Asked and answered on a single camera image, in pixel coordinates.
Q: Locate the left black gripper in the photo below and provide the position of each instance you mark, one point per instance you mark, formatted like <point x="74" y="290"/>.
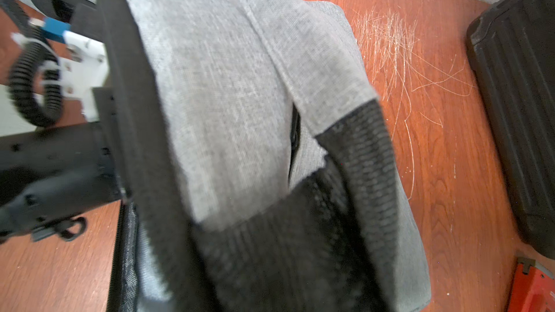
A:
<point x="49" y="178"/>

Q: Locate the grey laptop bag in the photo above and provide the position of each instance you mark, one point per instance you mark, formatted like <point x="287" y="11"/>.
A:
<point x="261" y="173"/>

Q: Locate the black tool case orange latches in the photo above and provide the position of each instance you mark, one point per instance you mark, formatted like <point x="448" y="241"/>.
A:
<point x="510" y="48"/>

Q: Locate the red black pipe wrench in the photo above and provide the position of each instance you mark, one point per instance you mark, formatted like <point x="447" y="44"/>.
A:
<point x="532" y="289"/>

